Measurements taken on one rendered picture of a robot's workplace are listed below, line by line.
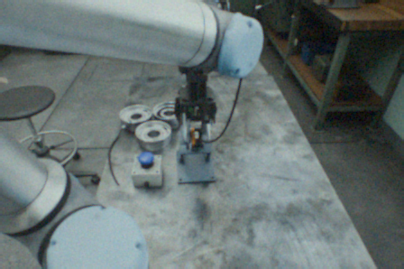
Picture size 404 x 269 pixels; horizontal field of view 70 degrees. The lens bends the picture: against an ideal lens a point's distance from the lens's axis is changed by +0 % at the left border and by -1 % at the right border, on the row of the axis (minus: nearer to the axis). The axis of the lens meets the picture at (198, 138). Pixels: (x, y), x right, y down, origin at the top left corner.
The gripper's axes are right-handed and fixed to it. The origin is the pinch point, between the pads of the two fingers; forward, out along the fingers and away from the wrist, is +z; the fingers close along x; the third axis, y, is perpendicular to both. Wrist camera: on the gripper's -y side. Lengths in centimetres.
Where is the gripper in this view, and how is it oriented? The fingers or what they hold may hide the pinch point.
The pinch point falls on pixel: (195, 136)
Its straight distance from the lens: 70.6
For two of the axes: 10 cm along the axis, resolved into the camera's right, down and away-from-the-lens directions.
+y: 0.9, 6.1, -7.9
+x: 10.0, -0.6, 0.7
